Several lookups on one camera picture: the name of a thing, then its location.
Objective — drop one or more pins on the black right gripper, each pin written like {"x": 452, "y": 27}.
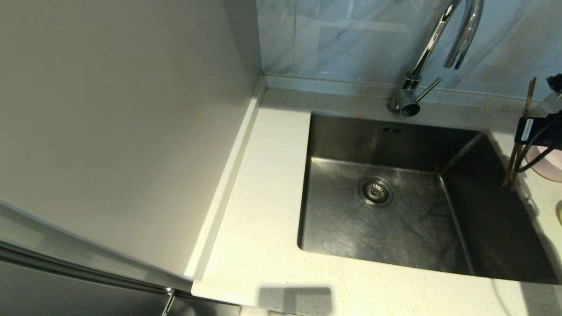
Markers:
{"x": 540, "y": 131}

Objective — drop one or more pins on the grey tall cabinet door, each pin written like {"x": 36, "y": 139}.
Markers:
{"x": 44, "y": 232}

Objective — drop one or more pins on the round metal drain strainer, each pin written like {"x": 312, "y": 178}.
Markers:
{"x": 375, "y": 192}

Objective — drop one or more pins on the beige tall cabinet side panel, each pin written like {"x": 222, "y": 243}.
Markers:
{"x": 109, "y": 131}

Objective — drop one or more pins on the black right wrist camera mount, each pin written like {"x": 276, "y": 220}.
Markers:
{"x": 556, "y": 82}

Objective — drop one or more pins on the stainless steel sink basin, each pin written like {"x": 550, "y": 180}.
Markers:
{"x": 333, "y": 237}

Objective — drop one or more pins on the pink plastic bowl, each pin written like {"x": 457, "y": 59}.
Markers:
{"x": 549, "y": 169}

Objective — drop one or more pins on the white countertop upstand strip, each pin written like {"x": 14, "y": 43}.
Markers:
{"x": 228, "y": 175}

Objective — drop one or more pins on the silver cabinet trim strip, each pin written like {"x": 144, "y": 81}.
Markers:
{"x": 88, "y": 267}

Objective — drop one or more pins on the chrome gooseneck kitchen faucet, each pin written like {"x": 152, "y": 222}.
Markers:
{"x": 428, "y": 44}

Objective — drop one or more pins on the yellow-green plastic bowl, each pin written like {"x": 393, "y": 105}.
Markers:
{"x": 560, "y": 213}

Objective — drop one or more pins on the glossy grey lower cabinet door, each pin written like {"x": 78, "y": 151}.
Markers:
{"x": 66, "y": 294}

